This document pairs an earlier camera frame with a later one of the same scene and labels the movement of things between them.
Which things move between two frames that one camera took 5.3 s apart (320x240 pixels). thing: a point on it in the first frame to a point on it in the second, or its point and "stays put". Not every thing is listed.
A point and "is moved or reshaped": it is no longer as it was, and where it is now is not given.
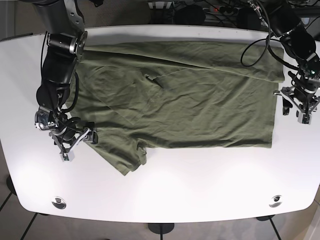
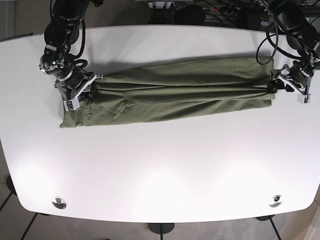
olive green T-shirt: x=130 y=95 is moved or reshaped
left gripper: x=67 y=131 to x=72 y=86
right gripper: x=304 y=94 to x=294 y=79
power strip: x=221 y=9 stays put
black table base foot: x=161 y=228 stays put
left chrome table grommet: x=59 y=202 stays put
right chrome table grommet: x=276 y=201 stays put
